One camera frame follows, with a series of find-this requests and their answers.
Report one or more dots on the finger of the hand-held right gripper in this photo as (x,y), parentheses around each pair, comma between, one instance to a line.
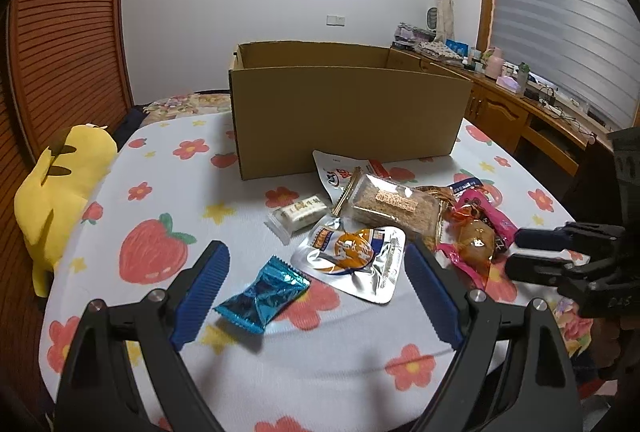
(532,268)
(537,238)

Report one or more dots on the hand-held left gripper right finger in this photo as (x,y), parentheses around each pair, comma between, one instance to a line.
(432,299)

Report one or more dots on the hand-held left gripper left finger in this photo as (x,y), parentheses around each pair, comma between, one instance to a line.
(200,297)

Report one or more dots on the silver orange print snack pouch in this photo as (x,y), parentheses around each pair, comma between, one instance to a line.
(350,257)

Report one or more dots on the white and blue snack pouch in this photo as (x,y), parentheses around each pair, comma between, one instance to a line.
(332,174)

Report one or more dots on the brown cardboard box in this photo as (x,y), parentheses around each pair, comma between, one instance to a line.
(350,121)

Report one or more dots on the pink snack packet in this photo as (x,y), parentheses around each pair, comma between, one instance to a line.
(487,207)

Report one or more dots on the blue foil candy packet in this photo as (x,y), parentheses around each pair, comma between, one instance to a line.
(260,294)

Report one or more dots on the orange wrapped snack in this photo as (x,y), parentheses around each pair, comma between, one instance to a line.
(475,239)

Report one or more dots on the strawberry print tablecloth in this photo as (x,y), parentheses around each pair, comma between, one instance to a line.
(165,212)

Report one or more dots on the clear packet of brown cake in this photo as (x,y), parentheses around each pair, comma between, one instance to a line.
(390,207)

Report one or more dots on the white power strip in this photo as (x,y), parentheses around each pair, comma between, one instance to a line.
(554,108)

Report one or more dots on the small white cake packet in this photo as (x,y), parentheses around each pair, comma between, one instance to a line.
(300,212)

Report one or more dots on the wooden side cabinet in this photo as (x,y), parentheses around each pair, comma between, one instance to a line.
(500,111)

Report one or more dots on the pink tissue box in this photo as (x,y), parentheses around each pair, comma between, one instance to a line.
(509,84)

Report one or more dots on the green capped bottle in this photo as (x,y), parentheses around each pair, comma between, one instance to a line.
(522,74)

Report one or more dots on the yellow plush toy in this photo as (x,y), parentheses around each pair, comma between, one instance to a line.
(60,192)

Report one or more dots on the pink bottle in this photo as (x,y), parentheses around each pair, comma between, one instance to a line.
(494,64)

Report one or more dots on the dark blue bed sheet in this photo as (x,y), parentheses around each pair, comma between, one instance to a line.
(125,124)

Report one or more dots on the floral bed blanket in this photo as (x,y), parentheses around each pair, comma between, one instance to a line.
(200,104)

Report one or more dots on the small blue box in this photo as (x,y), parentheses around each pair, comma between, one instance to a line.
(456,46)

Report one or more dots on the patterned fabric pile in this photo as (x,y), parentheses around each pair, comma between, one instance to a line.
(425,44)

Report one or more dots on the grey window blind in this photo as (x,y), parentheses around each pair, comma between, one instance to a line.
(560,11)

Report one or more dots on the small white fan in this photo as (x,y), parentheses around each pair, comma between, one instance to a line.
(434,19)

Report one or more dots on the wooden slatted wardrobe door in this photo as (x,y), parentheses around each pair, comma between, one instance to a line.
(65,36)

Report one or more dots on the white wall switch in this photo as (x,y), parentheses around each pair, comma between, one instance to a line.
(336,20)

